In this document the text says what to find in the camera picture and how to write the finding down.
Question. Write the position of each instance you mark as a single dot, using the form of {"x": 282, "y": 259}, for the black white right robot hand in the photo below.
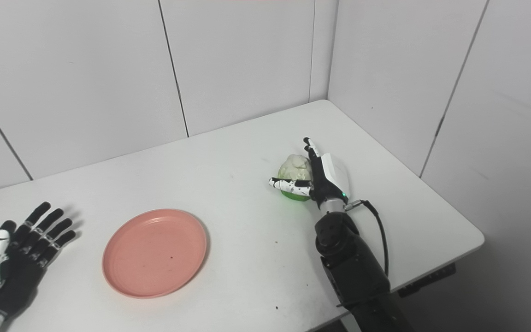
{"x": 330, "y": 180}

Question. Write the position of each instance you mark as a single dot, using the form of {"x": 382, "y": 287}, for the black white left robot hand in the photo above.
{"x": 16, "y": 272}

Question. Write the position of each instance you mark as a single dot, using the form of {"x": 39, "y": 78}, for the green white toy cabbage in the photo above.
{"x": 295, "y": 169}

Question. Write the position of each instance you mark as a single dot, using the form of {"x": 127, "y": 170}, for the pink plastic plate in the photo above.
{"x": 155, "y": 253}

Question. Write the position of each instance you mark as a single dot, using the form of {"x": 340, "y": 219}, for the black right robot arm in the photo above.
{"x": 353, "y": 267}

